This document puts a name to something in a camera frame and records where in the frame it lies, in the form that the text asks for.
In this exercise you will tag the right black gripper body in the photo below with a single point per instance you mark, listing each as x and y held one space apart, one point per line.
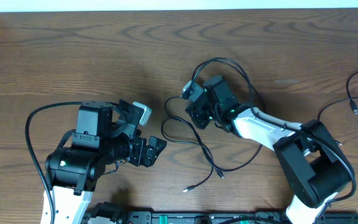
201 119

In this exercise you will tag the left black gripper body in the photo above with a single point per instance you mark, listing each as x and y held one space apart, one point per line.
138 149

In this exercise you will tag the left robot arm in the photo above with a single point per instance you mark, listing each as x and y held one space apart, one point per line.
106 133

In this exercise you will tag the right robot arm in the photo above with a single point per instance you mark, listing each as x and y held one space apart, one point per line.
315 167

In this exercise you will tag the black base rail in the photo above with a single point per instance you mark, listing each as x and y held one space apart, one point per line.
188 218

